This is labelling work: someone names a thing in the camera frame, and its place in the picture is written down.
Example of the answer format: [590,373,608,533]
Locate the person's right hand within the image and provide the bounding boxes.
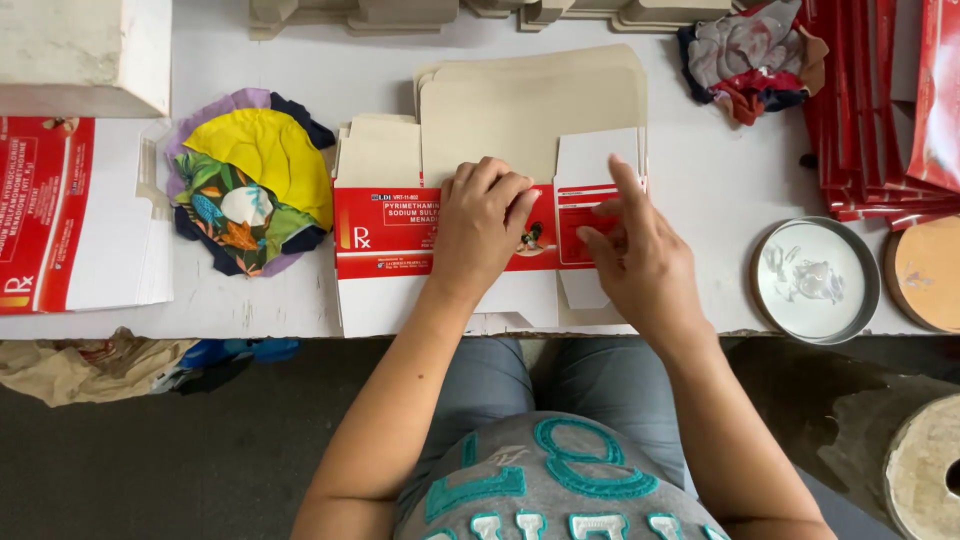
[576,153,715,355]

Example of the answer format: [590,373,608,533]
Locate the person's left hand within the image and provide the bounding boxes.
[431,156,541,301]

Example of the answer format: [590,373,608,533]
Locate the red white carton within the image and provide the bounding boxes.
[332,126,649,339]

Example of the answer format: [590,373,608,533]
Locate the person's grey jeans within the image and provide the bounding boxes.
[414,337,688,492]

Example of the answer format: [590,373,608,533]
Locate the stack of beige carton blanks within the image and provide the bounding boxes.
[333,42,651,190]

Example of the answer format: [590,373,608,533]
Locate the round metal glue tin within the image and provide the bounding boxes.
[750,216,883,346]

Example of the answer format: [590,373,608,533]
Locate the colourful fabric rag bundle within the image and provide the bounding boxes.
[163,87,338,279]

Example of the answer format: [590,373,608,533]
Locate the heaps of folded beige cartons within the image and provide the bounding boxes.
[248,0,751,42]

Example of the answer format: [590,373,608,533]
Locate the person's grey printed shirt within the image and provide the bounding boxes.
[393,410,733,540]

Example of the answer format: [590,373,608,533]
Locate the crumpled red grey rag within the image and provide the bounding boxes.
[676,0,831,127]

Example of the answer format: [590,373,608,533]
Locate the row of glossy red cartons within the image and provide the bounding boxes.
[793,0,960,233]

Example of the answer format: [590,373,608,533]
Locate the round tan tin lid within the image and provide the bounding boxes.
[883,215,960,334]

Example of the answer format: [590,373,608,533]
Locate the blue plastic bag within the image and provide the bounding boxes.
[152,337,303,397]

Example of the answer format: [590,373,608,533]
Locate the round cardboard roll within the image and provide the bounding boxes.
[882,394,960,540]

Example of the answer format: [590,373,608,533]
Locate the pile of printed red cartons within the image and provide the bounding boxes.
[0,115,176,317]

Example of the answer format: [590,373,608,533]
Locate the crumpled brown paper bag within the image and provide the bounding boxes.
[0,327,201,409]

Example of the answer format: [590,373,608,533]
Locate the white block box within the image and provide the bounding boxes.
[0,0,174,120]

